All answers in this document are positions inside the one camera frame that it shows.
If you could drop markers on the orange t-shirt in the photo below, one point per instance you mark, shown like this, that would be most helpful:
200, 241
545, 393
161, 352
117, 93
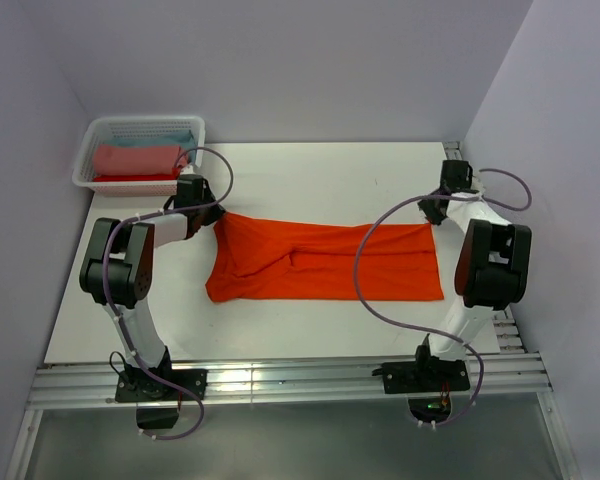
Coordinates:
260, 259

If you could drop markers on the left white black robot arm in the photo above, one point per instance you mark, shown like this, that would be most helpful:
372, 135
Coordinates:
117, 272

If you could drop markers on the rolled red t-shirt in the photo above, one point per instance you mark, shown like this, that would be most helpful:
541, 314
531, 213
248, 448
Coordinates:
172, 176

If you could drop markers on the rolled pink t-shirt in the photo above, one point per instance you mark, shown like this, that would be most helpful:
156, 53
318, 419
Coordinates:
138, 161

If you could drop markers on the rolled light blue t-shirt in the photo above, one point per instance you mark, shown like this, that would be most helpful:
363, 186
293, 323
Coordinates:
164, 145

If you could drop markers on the aluminium front rail frame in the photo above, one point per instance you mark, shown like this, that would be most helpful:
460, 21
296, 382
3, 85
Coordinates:
90, 386

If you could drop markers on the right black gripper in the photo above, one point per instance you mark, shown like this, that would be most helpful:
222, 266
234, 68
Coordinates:
434, 217

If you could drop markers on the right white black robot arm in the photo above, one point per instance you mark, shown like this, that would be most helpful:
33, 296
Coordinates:
491, 272

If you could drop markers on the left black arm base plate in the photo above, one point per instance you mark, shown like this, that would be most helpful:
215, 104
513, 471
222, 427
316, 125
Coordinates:
136, 387

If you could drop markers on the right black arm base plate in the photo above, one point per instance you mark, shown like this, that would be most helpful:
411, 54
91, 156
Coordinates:
410, 377

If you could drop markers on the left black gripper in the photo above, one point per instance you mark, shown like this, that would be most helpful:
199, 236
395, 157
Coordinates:
218, 210

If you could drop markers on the aluminium right side rail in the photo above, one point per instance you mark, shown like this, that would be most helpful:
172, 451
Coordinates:
505, 327

